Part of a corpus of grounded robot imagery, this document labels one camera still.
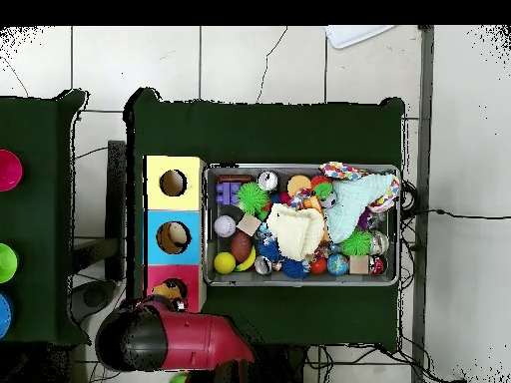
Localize cream waffle cloth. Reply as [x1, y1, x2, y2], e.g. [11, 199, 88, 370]
[265, 201, 326, 261]

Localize orange bear toy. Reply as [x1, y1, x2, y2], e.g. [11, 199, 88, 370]
[151, 280, 179, 300]

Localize wooden box with three holes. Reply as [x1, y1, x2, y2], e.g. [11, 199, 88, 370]
[142, 154, 208, 320]

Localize metal mesh bin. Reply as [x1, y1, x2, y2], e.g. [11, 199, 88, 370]
[202, 162, 401, 287]

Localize large green spiky ball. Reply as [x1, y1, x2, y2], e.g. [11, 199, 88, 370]
[236, 182, 271, 216]

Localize pale wooden cube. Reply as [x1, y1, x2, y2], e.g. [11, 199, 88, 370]
[236, 213, 262, 237]

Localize silver can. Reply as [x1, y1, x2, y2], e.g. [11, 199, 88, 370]
[256, 170, 279, 192]

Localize purple building block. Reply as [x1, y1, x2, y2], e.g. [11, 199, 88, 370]
[215, 182, 242, 206]

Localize white toy baseball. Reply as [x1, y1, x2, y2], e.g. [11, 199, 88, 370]
[213, 214, 238, 239]

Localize brown toy football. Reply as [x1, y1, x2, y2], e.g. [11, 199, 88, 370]
[230, 231, 254, 263]

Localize yellow ball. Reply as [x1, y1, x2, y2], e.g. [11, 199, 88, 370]
[213, 251, 238, 275]

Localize dark green table cloth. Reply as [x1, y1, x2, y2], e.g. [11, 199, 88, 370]
[125, 87, 406, 352]
[0, 89, 91, 346]

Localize colourful dotted cloth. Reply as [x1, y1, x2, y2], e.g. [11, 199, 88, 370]
[318, 160, 400, 212]

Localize black metal stand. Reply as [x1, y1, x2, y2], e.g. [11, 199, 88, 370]
[105, 139, 127, 282]

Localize grey round base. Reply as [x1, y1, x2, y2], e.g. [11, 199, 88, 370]
[71, 278, 118, 324]

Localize white plastic tray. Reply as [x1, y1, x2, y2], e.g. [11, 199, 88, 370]
[324, 25, 396, 50]

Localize pink bowl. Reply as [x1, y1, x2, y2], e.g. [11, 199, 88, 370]
[0, 149, 24, 192]

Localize green bowl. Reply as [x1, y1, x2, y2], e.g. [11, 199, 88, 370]
[0, 242, 19, 284]

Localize blue bowl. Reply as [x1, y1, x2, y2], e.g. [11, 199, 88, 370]
[0, 292, 13, 339]

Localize black cable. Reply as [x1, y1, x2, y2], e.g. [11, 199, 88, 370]
[400, 207, 511, 220]

